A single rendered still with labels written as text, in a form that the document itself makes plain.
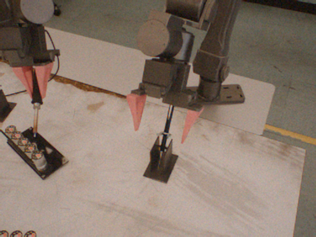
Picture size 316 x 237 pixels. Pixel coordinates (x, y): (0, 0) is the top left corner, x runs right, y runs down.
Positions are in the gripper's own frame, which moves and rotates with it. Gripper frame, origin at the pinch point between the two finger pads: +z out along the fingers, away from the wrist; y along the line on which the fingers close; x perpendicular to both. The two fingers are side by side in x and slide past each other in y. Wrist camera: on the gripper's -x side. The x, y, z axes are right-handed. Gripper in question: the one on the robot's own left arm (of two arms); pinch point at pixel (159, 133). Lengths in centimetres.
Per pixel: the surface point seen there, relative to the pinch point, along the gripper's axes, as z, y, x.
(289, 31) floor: -45, 36, 226
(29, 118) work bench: 8.8, -38.8, 11.1
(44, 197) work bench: 19.5, -21.2, -4.7
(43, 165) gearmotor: 13.7, -24.0, -2.2
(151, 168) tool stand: 10.3, -1.7, 5.9
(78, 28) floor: -16, -128, 182
